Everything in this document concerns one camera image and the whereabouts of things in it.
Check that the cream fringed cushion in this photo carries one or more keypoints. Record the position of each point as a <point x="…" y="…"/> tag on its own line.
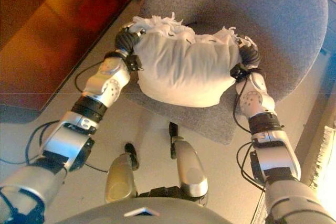
<point x="183" y="72"/>

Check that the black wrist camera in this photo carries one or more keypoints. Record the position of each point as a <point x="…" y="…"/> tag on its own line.
<point x="237" y="72"/>
<point x="134" y="62"/>

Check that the white fringed throw blanket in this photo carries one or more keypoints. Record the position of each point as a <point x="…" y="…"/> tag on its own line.
<point x="325" y="155"/>

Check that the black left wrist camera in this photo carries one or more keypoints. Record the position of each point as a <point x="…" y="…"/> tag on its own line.
<point x="134" y="62"/>

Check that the right robot leg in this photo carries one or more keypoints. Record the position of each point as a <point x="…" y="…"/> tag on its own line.
<point x="191" y="169"/>

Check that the robot leg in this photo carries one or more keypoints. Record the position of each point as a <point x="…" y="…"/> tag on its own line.
<point x="120" y="179"/>
<point x="191" y="169"/>

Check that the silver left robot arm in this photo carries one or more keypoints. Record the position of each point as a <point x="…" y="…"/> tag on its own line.
<point x="65" y="142"/>

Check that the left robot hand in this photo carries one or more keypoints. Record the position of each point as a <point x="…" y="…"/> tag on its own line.
<point x="125" y="41"/>

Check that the left robot leg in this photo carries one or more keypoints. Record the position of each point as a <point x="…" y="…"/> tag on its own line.
<point x="120" y="179"/>

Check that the grey fabric armchair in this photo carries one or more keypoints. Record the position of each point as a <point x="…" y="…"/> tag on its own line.
<point x="249" y="6"/>

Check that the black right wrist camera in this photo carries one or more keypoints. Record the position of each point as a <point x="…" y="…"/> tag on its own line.
<point x="237" y="72"/>

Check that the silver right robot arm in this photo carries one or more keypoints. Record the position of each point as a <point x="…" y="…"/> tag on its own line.
<point x="275" y="155"/>

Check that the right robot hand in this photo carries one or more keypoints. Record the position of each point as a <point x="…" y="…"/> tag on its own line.
<point x="249" y="54"/>

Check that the grey robot torso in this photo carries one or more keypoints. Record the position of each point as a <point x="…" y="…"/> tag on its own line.
<point x="118" y="212"/>

